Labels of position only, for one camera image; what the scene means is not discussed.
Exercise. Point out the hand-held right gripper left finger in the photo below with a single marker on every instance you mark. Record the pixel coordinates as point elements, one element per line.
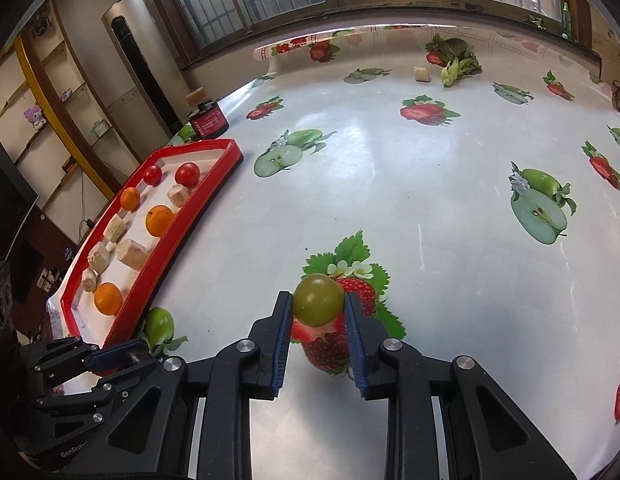
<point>284,340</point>

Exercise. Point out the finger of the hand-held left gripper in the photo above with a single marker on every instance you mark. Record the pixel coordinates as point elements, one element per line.
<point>115,352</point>
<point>110,390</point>

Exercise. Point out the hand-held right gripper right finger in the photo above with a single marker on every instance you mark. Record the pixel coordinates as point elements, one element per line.
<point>352,345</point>

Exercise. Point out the green tomato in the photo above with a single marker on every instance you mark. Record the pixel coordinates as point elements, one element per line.
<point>317,300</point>

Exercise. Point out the orange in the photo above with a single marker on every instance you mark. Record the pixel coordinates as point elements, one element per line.
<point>130,198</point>
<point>158,220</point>
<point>108,298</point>

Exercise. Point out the beige foam cylinder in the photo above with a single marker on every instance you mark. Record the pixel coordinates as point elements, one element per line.
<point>115,228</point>

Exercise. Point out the red rimmed tray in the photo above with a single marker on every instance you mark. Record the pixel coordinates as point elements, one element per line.
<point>180,230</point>

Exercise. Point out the red tomato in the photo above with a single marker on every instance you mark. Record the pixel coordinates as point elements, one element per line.
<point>187,175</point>
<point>152,175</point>

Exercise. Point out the fruit-print tablecloth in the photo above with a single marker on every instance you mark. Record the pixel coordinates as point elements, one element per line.
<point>390,185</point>

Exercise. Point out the black television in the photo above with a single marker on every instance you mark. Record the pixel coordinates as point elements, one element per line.
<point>5,200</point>

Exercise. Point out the light green box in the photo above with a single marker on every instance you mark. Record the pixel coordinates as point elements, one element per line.
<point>99,130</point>

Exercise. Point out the black and red cylinder device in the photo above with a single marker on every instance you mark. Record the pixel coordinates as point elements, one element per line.
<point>207,122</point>

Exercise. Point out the purple plush toy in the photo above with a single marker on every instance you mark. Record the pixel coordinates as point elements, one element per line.
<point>35,116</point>

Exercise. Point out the round beige foam block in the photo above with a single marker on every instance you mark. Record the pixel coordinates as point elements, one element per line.
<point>196,95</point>

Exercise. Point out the small purple figure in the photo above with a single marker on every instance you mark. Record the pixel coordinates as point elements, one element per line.
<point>66,94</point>

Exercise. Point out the small beige foam block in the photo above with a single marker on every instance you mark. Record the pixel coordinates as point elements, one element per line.
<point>421,73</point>

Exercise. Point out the wooden shelf unit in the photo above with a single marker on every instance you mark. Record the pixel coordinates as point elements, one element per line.
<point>72,67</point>

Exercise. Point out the tower air conditioner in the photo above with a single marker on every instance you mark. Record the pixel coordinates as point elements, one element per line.
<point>140,60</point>

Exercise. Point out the green leafy vegetable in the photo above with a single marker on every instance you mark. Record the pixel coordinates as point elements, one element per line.
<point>457,62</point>

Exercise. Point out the green bottle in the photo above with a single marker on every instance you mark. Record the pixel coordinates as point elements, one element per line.
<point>565,20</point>

